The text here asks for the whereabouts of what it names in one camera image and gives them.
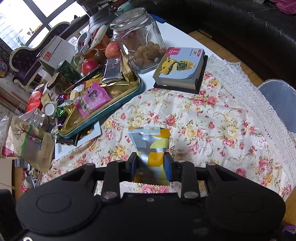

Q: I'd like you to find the yellow silver snack packet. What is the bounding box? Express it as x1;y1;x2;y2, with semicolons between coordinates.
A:
128;126;170;185

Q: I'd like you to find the white plastic tray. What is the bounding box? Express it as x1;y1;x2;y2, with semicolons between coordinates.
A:
55;121;101;160

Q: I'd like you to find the floral tablecloth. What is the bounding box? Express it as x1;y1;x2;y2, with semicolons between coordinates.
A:
39;54;296;202

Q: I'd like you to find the pink snack pouch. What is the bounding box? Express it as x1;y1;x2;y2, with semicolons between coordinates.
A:
74;82;111;118

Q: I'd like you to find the teal gold snack tray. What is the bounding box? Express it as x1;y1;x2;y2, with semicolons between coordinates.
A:
55;53;143;138

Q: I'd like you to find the kraft paper snack bag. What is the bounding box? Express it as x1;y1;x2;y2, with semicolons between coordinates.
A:
1;115;55;173

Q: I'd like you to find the small glass jar white lid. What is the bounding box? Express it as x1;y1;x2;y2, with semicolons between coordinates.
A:
19;108;54;133

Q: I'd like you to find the yellow dinosaur board book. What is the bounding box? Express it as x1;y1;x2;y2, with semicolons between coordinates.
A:
153;47;208;94

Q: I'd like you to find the green drink can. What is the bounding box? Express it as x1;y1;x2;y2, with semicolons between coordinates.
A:
57;60;82;84

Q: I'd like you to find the pale red apple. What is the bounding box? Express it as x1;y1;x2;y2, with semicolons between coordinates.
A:
105;41;121;59

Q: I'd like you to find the blue round stool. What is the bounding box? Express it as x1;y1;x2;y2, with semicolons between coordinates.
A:
258;79;296;134

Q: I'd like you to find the white desk calendar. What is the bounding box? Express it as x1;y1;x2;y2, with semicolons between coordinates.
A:
37;36;75;76

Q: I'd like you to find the large glass jar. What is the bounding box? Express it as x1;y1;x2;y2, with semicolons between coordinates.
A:
110;8;166;72

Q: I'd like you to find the purple chaise lounge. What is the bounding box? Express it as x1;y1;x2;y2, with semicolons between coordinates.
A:
9;15;89;88

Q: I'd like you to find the round dartboard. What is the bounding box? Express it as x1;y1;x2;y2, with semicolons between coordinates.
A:
0;60;9;78

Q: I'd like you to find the black leather sofa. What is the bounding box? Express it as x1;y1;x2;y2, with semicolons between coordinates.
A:
87;0;296;88

